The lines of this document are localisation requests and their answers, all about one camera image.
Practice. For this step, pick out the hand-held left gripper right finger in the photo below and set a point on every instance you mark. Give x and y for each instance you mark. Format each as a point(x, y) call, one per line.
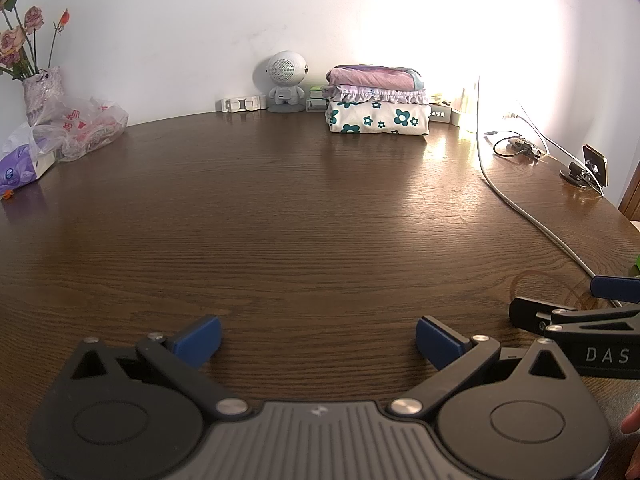
point(439, 344)

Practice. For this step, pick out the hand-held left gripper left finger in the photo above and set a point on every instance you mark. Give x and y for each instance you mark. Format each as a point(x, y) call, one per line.
point(197, 342)

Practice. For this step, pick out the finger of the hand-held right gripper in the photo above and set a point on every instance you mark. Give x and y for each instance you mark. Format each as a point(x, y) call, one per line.
point(530, 310)
point(615, 289)

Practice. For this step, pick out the white teal floral garment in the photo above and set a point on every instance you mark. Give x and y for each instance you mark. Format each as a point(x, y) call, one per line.
point(377, 117)

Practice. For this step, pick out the person's right hand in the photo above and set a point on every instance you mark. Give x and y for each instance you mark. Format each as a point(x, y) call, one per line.
point(632, 422)

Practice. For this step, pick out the phone holder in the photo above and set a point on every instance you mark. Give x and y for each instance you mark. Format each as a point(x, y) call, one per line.
point(592, 162)

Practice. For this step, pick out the small electronic device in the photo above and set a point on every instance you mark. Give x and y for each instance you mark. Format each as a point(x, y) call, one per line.
point(525, 147)

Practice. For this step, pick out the pale bottle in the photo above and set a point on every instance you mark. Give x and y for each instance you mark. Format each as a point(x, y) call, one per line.
point(467, 105)

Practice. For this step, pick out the dark labelled box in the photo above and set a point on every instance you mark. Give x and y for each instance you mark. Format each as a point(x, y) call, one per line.
point(440, 112)

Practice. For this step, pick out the clear plastic bag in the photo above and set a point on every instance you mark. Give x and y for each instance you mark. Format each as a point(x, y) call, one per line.
point(85, 127)

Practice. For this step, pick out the purple tissue pack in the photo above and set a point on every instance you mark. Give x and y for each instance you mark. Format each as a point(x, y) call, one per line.
point(20, 167)

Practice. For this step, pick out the pink ruffled garment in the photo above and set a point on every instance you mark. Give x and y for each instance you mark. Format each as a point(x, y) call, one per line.
point(375, 95)

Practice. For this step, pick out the small stacked boxes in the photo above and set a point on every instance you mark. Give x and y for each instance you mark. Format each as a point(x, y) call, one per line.
point(316, 102)

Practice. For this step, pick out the pink folded garment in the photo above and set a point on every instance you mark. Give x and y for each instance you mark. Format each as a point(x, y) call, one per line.
point(375, 77)

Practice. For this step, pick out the white robot speaker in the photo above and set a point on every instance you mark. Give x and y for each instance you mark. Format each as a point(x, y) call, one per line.
point(286, 75)

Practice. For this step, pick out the patterned flower vase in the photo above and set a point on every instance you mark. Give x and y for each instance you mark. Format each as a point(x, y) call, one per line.
point(42, 92)

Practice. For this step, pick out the artificial rose bouquet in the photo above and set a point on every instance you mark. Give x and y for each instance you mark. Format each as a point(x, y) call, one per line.
point(34, 17)

